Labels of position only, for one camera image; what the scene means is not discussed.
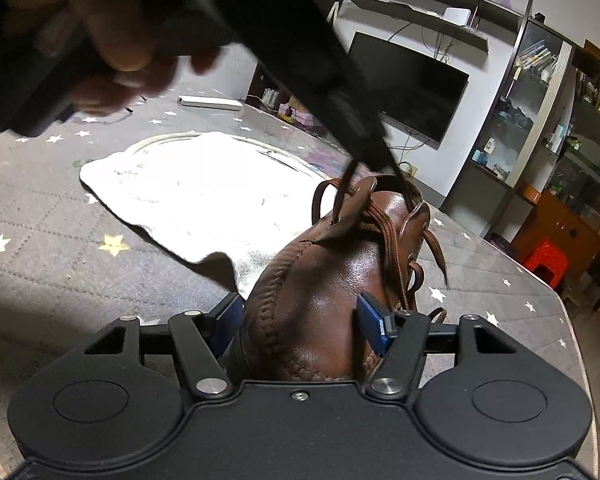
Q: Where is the black flat television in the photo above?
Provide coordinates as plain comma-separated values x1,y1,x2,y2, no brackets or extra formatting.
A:
347,31,470,150

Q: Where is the white round cloth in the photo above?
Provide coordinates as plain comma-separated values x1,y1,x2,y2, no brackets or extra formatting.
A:
79,131,337,302

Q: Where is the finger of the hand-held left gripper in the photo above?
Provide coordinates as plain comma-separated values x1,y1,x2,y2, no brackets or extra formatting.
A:
300,35,398,173

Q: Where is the brown leather shoe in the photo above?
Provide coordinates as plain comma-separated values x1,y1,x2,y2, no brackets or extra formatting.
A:
237,175,448,386

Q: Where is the brown wooden cabinet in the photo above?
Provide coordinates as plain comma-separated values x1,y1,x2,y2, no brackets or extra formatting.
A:
510,40,600,271

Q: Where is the person's left hand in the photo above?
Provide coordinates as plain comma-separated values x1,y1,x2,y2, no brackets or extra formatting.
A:
2,0,223,117

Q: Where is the red plastic stool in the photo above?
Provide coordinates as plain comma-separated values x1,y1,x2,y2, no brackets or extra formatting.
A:
521,240,569,289

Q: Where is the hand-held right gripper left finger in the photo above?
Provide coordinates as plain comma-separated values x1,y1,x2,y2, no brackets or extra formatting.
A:
82,292,244,401

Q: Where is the brown shoelace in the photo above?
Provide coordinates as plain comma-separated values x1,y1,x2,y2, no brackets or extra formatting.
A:
312,160,448,323

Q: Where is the white power strip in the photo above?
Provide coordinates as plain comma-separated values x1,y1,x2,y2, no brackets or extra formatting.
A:
177,95,243,109

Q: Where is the pink flat box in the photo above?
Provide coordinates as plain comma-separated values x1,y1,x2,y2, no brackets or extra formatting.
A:
280,105,321,126

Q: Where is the white router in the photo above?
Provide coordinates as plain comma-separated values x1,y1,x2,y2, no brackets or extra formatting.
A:
444,6,472,27

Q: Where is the black wall shelf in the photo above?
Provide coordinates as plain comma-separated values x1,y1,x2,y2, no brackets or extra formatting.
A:
342,0,490,53

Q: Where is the dark glass display cabinet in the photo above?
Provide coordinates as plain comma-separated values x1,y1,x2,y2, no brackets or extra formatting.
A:
440,0,578,221

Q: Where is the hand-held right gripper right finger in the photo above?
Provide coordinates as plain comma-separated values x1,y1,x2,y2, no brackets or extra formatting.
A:
356,292,521,400

